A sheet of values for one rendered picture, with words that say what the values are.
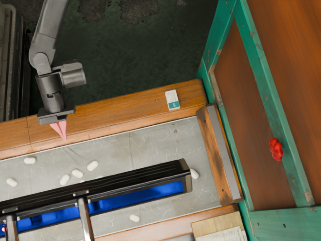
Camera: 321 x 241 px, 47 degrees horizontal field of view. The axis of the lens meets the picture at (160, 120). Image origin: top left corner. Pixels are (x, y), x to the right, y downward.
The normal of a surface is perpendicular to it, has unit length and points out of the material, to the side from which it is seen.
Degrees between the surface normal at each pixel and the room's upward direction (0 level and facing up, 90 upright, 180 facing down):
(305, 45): 90
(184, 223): 0
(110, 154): 0
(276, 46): 90
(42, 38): 41
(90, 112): 0
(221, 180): 66
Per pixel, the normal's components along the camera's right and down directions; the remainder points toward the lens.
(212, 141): -0.89, 0.10
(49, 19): 0.28, 0.35
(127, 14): 0.02, -0.25
